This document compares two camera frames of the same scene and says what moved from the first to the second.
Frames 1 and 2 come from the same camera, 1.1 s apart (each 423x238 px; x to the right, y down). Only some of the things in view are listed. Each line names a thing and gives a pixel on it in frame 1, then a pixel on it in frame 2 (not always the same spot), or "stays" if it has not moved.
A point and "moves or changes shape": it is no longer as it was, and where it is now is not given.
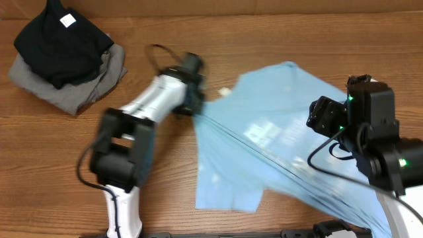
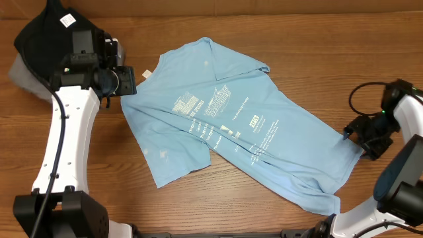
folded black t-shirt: [61, 45] stays
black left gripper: [195, 110] -> [127, 83]
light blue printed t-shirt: [254, 142] moves or changes shape
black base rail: [339, 229] stays
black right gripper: [327, 113] -> [375, 149]
